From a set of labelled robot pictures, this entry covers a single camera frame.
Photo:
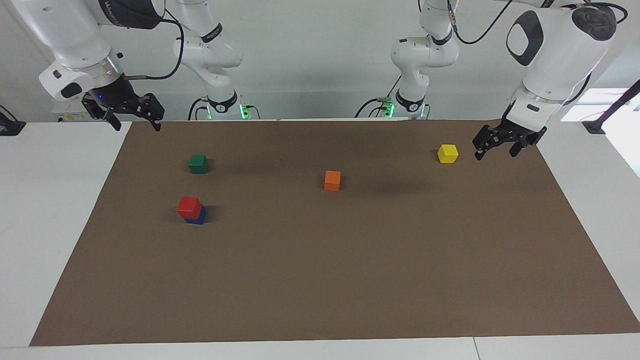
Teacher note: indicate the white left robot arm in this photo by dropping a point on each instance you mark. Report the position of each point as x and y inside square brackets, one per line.
[555, 65]

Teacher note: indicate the orange wooden block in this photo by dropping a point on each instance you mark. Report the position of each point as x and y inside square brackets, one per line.
[332, 181]

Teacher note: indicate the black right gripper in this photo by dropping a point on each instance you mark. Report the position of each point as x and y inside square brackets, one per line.
[110, 92]

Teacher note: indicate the black table clamp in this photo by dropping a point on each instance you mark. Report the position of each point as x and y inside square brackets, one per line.
[11, 127]

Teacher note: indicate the yellow wooden block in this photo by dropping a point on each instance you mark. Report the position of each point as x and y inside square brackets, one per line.
[447, 154]

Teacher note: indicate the black stand with pole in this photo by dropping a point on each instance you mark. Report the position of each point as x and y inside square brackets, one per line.
[612, 112]

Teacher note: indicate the blue wooden block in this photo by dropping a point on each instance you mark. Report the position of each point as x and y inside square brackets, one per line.
[200, 219]

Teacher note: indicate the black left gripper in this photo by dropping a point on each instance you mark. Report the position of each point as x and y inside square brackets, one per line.
[517, 130]

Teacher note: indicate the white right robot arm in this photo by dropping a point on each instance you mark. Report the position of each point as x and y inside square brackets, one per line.
[70, 40]

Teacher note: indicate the brown table mat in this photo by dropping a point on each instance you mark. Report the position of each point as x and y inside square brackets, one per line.
[320, 270]

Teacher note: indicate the white box with yellow label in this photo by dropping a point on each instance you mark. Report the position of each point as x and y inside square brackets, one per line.
[67, 114]

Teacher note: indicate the red wooden block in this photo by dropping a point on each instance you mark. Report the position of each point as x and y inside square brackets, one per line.
[189, 207]

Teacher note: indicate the green wooden block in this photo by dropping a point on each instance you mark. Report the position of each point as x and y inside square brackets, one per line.
[198, 164]

